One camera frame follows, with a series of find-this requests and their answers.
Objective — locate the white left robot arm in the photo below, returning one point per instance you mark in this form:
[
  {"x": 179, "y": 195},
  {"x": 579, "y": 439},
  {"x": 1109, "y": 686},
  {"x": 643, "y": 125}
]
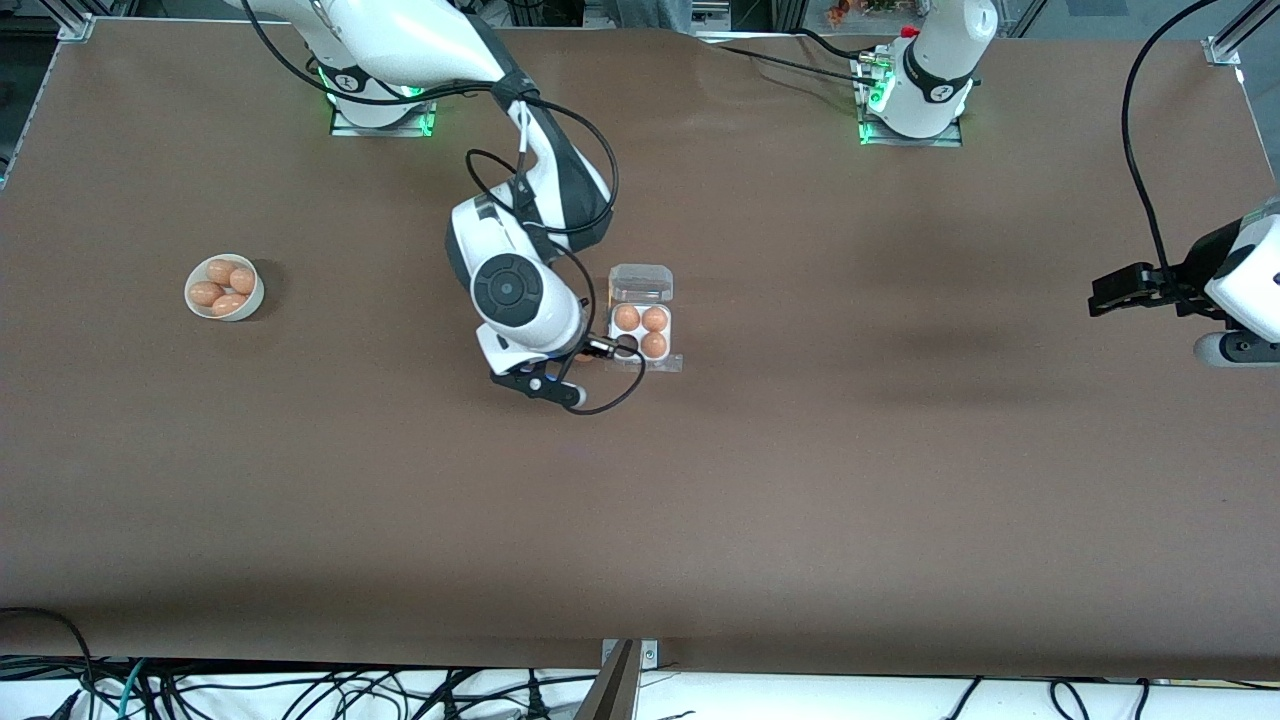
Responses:
[{"x": 935, "y": 60}]

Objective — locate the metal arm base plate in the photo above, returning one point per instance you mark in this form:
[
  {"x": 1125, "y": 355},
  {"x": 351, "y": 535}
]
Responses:
[
  {"x": 905, "y": 142},
  {"x": 400, "y": 131}
]

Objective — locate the grey clothed person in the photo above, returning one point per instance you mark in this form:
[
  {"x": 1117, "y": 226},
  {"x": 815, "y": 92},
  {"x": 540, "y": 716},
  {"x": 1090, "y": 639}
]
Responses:
[{"x": 650, "y": 12}]

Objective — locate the small metal bracket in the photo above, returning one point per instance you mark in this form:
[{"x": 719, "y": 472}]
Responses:
[{"x": 650, "y": 655}]

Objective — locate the brown egg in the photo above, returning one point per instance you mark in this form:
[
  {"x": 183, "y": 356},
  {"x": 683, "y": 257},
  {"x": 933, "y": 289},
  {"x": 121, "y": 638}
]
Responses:
[
  {"x": 626, "y": 318},
  {"x": 205, "y": 293},
  {"x": 654, "y": 319},
  {"x": 221, "y": 271},
  {"x": 577, "y": 359},
  {"x": 654, "y": 345},
  {"x": 242, "y": 281},
  {"x": 229, "y": 304}
]

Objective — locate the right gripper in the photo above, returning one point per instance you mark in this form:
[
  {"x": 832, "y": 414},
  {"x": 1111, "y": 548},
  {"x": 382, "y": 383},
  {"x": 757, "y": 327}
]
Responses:
[{"x": 604, "y": 349}]

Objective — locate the white round bowl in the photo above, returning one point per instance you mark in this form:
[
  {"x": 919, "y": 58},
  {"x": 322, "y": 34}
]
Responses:
[{"x": 254, "y": 297}]

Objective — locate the clear plastic egg box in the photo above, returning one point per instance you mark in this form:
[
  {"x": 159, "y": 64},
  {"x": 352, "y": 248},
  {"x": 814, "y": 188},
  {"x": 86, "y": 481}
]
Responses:
[{"x": 640, "y": 280}]

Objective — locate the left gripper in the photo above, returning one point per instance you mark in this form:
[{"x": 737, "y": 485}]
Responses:
[{"x": 1192, "y": 268}]

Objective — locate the orange background object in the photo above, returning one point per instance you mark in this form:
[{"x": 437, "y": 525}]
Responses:
[{"x": 837, "y": 12}]

